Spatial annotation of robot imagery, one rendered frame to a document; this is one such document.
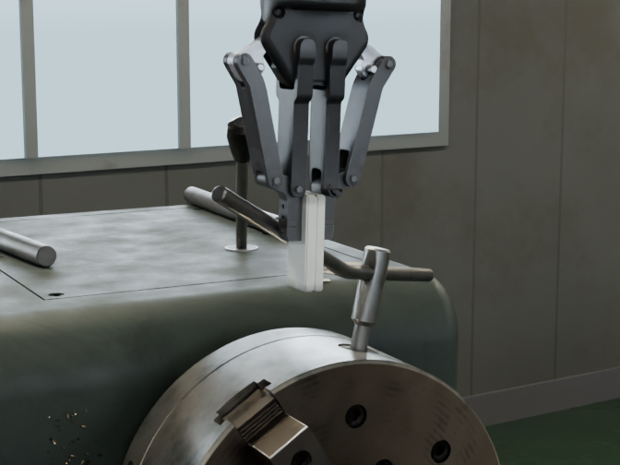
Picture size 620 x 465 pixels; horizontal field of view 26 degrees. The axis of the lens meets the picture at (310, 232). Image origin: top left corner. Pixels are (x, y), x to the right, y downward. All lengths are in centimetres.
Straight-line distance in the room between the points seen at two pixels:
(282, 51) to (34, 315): 36
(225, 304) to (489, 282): 367
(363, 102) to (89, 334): 34
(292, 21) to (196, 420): 33
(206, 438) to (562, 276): 410
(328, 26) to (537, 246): 405
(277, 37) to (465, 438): 39
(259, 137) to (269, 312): 32
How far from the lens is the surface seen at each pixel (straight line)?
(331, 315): 124
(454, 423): 113
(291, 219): 96
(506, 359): 498
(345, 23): 96
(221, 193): 91
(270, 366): 108
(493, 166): 479
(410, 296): 129
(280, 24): 94
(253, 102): 93
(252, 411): 104
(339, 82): 95
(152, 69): 402
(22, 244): 140
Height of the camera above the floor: 152
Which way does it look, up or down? 10 degrees down
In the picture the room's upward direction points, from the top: straight up
